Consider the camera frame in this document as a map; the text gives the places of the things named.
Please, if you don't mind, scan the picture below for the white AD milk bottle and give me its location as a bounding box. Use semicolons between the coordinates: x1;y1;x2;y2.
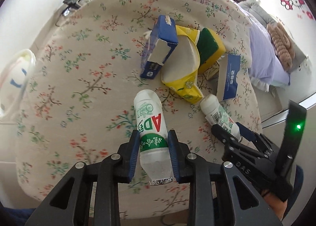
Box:
134;89;173;185

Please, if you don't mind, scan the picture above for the light blue milk carton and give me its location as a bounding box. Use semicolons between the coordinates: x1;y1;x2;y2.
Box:
216;54;241;101

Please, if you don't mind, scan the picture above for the blue snack box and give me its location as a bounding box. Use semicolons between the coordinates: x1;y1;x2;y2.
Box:
140;15;178;80

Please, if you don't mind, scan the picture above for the white cartoon trash bin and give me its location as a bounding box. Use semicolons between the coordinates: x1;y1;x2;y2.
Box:
1;49;36;121

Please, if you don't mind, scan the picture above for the person's right hand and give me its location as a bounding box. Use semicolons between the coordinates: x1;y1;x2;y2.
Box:
261;190;288;220

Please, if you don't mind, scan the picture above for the floral beige cloth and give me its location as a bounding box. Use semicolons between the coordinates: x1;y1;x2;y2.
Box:
16;0;261;200

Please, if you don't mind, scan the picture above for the green yellow sponge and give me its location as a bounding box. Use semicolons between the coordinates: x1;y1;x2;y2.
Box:
197;28;226;74

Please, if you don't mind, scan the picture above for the brown knitted pillow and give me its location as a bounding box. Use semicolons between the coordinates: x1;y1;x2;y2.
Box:
266;22;295;72

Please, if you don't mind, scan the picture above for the grey cushion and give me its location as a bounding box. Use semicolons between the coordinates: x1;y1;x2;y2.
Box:
239;0;307;73

